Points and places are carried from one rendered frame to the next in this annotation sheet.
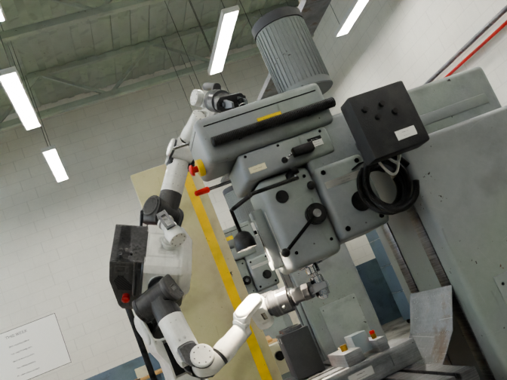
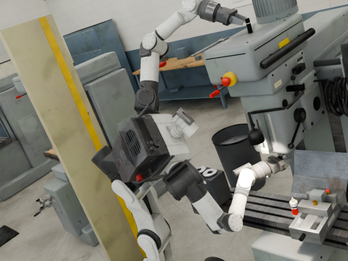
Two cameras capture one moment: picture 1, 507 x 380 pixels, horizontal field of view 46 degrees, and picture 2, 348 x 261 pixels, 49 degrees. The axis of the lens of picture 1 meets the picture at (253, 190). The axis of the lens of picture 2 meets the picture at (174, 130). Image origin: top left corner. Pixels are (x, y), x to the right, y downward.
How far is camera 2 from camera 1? 158 cm
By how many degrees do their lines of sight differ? 38
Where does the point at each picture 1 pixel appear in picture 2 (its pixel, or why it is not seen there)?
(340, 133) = (307, 53)
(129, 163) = not seen: outside the picture
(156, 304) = (193, 188)
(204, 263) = (69, 107)
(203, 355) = (237, 222)
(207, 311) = (74, 144)
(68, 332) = not seen: outside the picture
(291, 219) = (288, 120)
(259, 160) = (278, 77)
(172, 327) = (209, 205)
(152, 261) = (173, 150)
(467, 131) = not seen: outside the picture
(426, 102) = (336, 30)
